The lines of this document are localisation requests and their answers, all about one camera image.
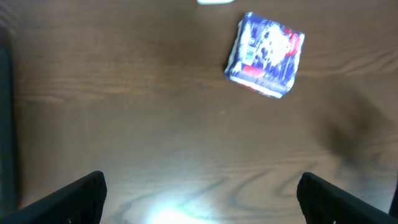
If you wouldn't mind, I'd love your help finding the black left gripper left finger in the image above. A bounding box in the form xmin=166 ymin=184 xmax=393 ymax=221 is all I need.
xmin=1 ymin=170 xmax=107 ymax=224

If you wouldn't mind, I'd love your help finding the grey plastic mesh basket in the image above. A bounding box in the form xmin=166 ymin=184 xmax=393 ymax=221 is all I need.
xmin=1 ymin=27 xmax=17 ymax=217

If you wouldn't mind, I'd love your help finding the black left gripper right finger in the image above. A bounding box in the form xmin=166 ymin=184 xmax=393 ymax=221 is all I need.
xmin=297 ymin=172 xmax=397 ymax=224

